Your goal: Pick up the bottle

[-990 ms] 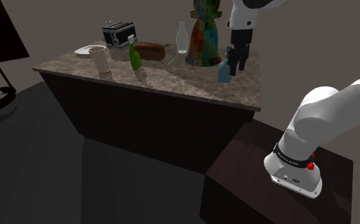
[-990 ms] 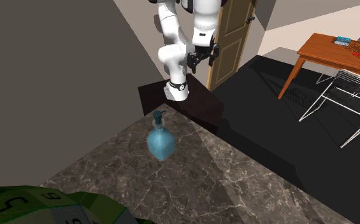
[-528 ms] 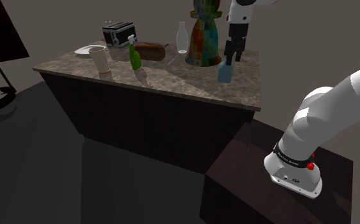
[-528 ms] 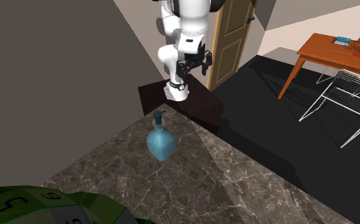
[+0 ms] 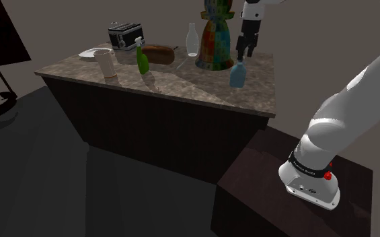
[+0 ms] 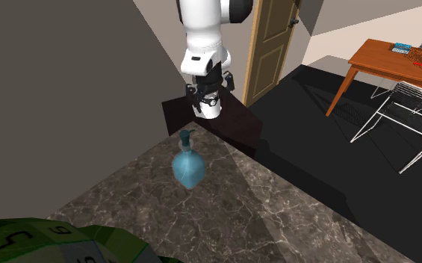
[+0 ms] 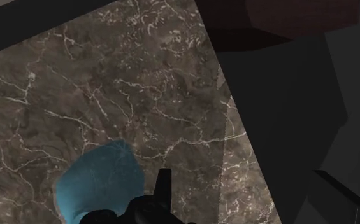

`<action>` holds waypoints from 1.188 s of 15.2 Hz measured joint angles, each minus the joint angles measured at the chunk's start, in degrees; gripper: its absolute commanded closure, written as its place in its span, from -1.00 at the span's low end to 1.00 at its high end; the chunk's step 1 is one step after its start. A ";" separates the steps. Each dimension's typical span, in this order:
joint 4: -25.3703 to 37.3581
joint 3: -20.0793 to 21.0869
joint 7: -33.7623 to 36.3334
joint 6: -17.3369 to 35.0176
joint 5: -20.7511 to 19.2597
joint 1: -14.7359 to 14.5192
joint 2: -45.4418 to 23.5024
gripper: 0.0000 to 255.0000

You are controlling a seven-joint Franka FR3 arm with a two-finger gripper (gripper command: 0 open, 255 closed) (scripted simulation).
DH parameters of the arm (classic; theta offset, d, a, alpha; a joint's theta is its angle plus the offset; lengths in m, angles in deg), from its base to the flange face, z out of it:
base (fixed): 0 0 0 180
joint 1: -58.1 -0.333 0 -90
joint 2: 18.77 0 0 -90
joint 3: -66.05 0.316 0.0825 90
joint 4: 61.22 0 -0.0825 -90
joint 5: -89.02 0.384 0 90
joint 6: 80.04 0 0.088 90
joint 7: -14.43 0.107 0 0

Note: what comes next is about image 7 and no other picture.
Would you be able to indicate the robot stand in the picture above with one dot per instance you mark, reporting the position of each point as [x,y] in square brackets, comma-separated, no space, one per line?
[285,118]

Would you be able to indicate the blue rounded object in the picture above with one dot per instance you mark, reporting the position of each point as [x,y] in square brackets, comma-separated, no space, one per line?
[100,176]

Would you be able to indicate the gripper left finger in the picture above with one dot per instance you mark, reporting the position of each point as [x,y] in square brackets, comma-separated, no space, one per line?
[99,217]

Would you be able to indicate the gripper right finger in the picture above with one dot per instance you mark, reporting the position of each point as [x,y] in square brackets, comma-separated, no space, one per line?
[163,187]

